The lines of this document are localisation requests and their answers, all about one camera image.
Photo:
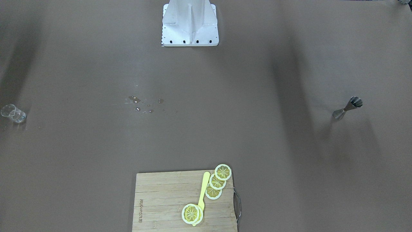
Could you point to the clear glass cup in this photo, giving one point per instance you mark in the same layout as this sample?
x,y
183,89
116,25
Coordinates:
x,y
13,113

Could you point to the lemon slice near handle end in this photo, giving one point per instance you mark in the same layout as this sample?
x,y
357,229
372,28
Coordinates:
x,y
192,214

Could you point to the lemon slice lower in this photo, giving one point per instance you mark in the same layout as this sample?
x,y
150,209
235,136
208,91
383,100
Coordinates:
x,y
212,193

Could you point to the lemon slice middle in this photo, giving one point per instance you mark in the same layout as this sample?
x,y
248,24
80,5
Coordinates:
x,y
216,183

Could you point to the yellow plastic knife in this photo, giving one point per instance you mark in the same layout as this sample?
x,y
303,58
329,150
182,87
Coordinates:
x,y
201,204

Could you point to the steel double jigger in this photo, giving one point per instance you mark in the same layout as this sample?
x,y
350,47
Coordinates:
x,y
354,103

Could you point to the bamboo cutting board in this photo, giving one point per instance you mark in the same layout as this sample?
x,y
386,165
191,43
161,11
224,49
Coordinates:
x,y
160,198

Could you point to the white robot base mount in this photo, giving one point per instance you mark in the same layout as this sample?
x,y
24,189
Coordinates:
x,y
189,23

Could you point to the metal cutting board handle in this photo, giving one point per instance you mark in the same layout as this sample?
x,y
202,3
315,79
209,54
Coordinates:
x,y
237,205

